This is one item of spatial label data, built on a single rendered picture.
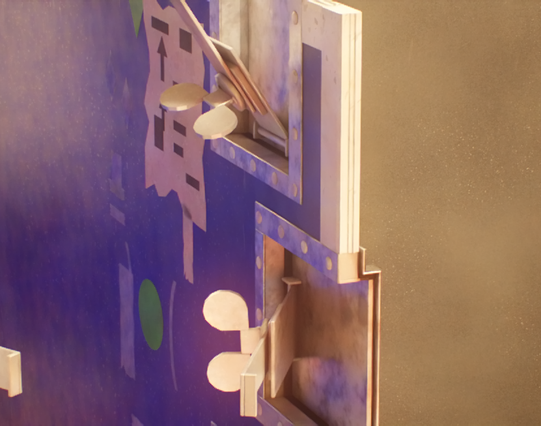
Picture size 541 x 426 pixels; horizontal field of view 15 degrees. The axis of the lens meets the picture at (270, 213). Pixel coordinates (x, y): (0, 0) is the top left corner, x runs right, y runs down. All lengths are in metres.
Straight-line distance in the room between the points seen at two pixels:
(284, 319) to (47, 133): 0.44
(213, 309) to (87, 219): 0.35
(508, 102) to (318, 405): 1.12
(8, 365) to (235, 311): 0.12
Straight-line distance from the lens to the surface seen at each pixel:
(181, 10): 1.07
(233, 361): 1.08
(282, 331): 1.07
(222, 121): 1.06
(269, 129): 1.11
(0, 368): 1.05
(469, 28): 2.15
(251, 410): 1.01
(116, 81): 1.31
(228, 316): 1.07
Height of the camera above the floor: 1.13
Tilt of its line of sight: 16 degrees down
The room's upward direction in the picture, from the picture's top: straight up
